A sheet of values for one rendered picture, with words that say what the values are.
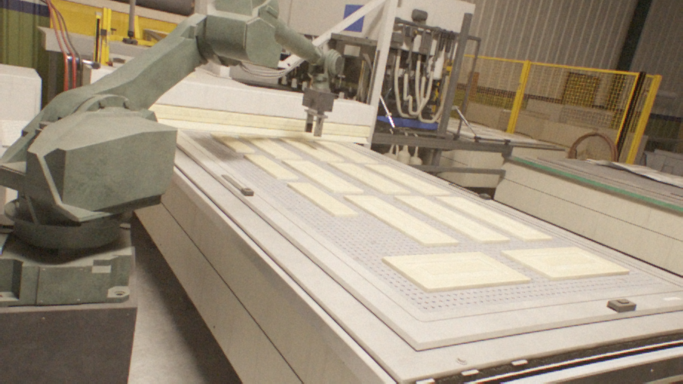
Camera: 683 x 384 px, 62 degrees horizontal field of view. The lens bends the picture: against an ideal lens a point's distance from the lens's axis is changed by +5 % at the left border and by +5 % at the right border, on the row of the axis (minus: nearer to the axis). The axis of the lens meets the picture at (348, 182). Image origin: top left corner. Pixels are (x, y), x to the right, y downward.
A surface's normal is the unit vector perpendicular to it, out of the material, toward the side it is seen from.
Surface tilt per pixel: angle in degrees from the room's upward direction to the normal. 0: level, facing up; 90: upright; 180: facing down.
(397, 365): 0
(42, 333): 90
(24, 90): 90
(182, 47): 90
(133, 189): 90
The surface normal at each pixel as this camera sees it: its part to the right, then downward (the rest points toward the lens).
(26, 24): 0.51, 0.28
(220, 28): -0.43, 0.19
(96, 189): 0.74, 0.27
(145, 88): 0.95, 0.14
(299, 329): -0.84, -0.03
